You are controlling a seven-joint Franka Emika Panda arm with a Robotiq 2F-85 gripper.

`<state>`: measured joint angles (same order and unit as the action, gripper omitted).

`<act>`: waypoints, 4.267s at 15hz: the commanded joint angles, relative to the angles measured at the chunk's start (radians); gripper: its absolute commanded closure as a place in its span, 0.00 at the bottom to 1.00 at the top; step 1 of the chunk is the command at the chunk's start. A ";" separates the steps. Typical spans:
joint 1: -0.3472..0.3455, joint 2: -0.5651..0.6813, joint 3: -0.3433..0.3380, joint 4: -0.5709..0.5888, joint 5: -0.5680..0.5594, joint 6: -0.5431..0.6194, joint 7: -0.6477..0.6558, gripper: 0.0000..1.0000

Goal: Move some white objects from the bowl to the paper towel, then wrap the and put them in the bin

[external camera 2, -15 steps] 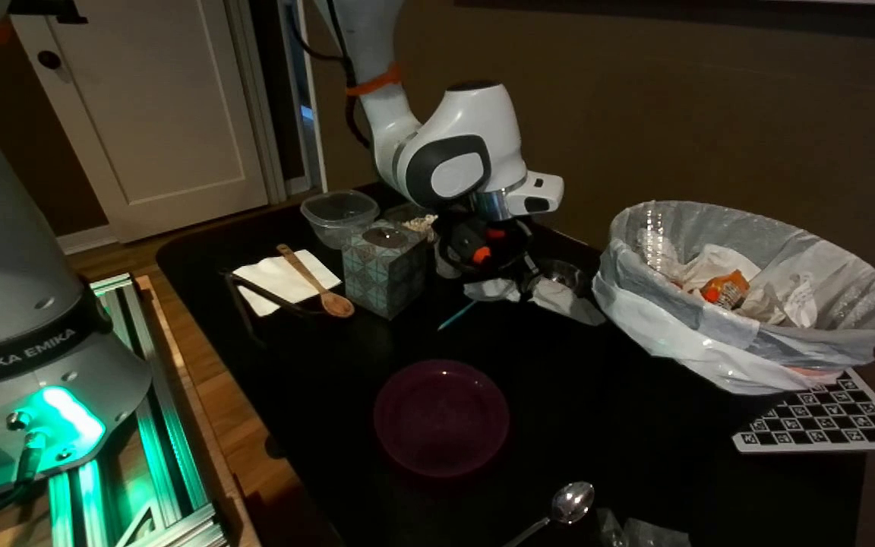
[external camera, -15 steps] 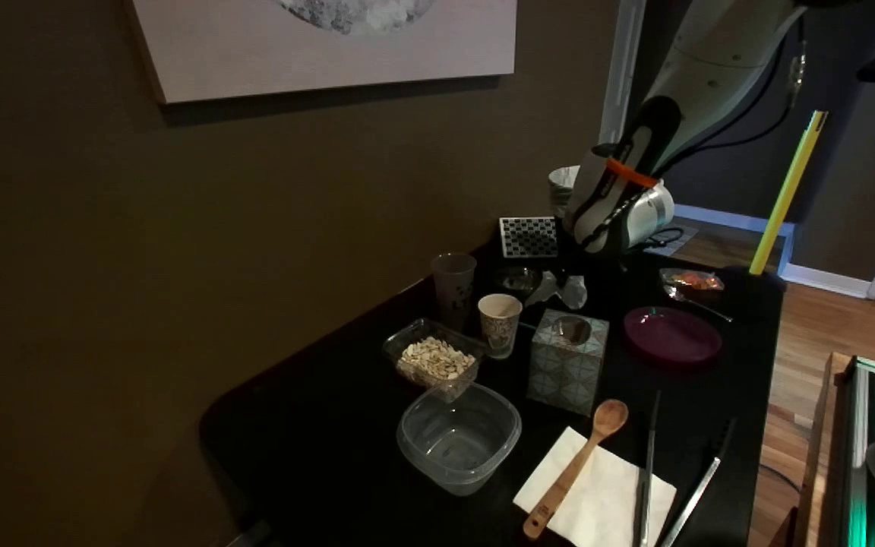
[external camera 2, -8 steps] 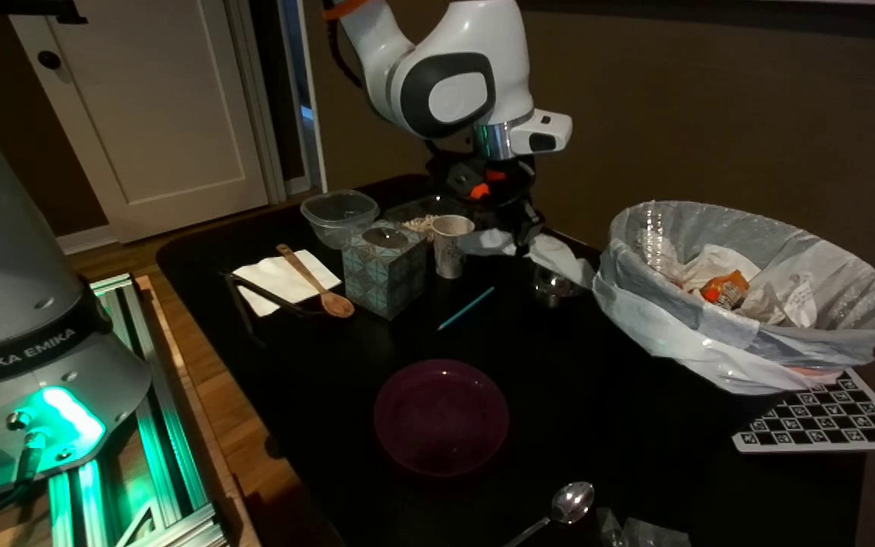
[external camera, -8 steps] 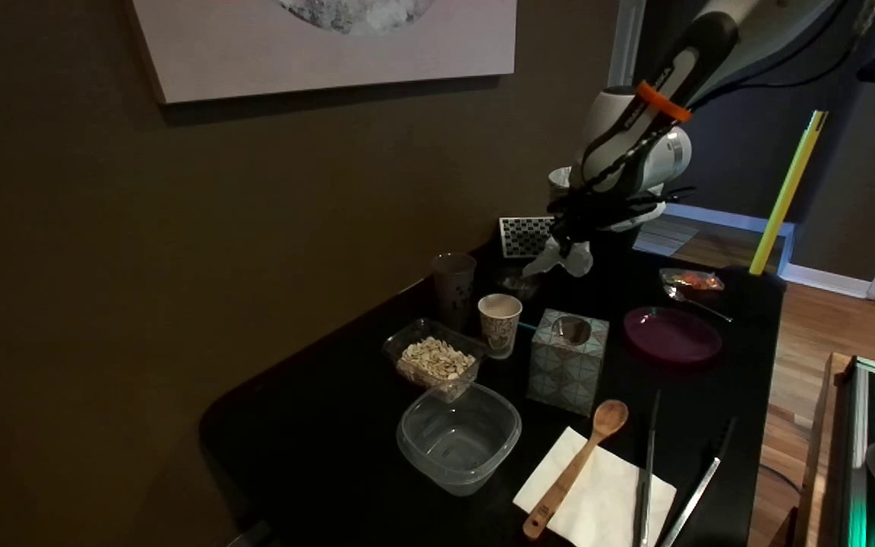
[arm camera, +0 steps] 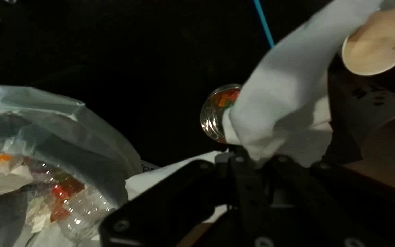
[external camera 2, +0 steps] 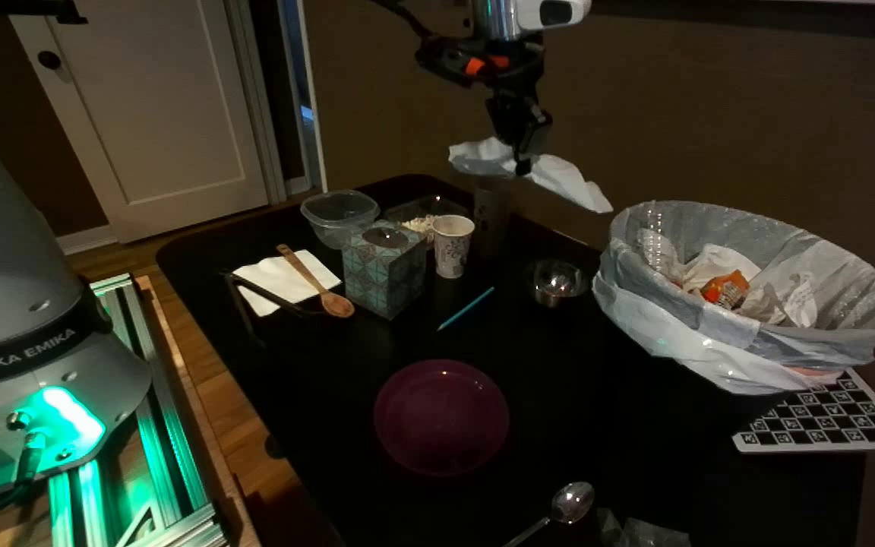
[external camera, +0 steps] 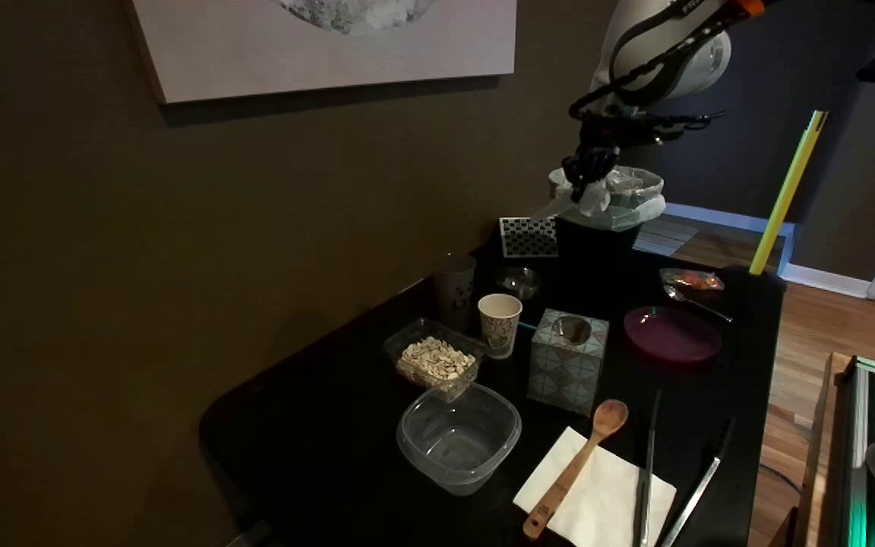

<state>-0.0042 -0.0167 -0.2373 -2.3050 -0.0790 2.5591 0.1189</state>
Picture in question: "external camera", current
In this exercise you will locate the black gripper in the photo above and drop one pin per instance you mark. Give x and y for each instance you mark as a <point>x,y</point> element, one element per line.
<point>630,125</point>

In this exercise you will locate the white paper towel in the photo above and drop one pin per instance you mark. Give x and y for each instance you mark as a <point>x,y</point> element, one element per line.
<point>585,201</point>

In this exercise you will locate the trash bin with white bag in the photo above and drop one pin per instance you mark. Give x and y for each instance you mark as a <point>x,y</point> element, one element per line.
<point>637,201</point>

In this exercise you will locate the small glass bowl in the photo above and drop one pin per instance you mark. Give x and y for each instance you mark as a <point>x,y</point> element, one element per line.
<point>521,283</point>

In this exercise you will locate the checkerboard calibration board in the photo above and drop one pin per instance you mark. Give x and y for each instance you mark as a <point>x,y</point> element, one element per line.
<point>531,237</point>

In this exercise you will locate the blue grey floor mat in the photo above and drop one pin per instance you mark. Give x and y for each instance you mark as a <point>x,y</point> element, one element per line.
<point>712,237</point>

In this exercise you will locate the clear plastic wrapper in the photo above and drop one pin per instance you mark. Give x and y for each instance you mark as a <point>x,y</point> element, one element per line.
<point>694,276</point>

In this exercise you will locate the metal spoon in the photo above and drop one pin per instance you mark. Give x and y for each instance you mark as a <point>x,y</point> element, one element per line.
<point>698,306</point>

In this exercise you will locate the dark cylindrical cup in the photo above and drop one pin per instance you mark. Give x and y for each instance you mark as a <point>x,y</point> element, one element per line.
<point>457,289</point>

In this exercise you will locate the patterned paper cup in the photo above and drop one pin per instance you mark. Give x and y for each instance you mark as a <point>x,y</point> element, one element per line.
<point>500,329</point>

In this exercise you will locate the purple plate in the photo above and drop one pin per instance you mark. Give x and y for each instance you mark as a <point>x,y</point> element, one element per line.
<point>673,339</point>

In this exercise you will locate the yellow pole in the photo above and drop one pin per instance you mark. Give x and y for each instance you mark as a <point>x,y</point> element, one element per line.
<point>789,193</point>

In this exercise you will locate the pile of white seeds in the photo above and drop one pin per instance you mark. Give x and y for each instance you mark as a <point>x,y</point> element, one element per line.
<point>440,364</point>

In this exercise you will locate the clear plastic seed container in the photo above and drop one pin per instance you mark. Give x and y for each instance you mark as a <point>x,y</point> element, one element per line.
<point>401,339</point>

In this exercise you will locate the empty clear plastic container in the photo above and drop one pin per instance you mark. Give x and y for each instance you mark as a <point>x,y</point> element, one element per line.
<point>457,441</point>

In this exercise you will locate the black stick utensil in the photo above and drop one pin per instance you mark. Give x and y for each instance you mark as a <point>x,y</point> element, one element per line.
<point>645,476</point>

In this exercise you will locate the wooden spoon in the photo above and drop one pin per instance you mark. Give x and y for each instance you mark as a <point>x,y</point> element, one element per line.
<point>570,482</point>

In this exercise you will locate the white napkin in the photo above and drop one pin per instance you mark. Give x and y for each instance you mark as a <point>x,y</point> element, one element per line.
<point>609,495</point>

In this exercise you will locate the metal tongs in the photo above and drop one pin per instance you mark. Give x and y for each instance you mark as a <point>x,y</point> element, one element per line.
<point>699,487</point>

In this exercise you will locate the wall canvas picture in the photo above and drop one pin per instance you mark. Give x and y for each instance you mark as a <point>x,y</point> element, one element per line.
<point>326,48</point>

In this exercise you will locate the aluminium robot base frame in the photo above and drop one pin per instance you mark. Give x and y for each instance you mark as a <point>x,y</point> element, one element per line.
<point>865,444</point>

